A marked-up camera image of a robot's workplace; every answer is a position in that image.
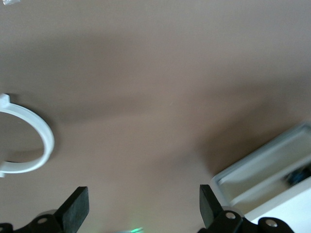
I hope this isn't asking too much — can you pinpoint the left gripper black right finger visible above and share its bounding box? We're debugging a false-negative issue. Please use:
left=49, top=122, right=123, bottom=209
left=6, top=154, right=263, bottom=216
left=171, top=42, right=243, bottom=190
left=199, top=184, right=224, bottom=229

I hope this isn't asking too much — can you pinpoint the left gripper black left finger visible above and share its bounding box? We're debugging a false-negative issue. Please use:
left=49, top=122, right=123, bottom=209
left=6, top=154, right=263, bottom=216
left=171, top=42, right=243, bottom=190
left=56, top=186, right=90, bottom=233

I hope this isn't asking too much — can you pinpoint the white curved plastic ring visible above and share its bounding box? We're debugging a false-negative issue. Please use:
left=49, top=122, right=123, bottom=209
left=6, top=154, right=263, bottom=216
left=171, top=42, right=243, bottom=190
left=0, top=93, right=55, bottom=178

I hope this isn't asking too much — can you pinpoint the black blue electrical component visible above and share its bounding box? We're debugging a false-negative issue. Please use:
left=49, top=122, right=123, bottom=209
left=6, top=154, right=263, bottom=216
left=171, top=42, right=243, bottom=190
left=284, top=166, right=311, bottom=187

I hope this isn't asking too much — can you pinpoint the white box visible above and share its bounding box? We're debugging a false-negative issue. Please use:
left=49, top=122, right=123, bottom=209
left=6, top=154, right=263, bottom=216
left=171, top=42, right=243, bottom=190
left=210, top=122, right=311, bottom=207

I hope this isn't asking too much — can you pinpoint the white drawer cabinet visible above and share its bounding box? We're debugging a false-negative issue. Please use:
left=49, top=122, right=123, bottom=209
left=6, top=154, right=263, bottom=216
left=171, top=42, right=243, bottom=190
left=244, top=178, right=311, bottom=233

